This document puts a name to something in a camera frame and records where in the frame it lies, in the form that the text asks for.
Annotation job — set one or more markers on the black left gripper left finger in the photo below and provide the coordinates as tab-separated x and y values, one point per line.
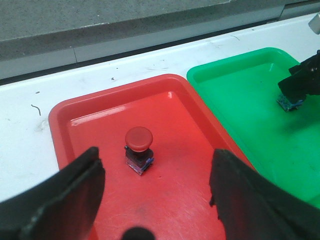
63	207

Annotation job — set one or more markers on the red plastic tray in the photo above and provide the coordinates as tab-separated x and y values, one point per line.
171	199

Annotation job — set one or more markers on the green plastic tray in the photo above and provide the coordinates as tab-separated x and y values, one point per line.
284	147

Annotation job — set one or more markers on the green mushroom push button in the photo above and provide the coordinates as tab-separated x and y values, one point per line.
288	106

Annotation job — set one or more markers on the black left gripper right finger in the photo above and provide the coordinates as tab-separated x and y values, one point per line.
252	208

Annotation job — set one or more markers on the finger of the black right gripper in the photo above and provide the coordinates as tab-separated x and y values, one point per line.
304	80

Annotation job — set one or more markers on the red mushroom push button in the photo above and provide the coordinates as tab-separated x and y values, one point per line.
138	154

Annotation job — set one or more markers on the grey stone counter slab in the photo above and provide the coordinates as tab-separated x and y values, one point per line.
32	27

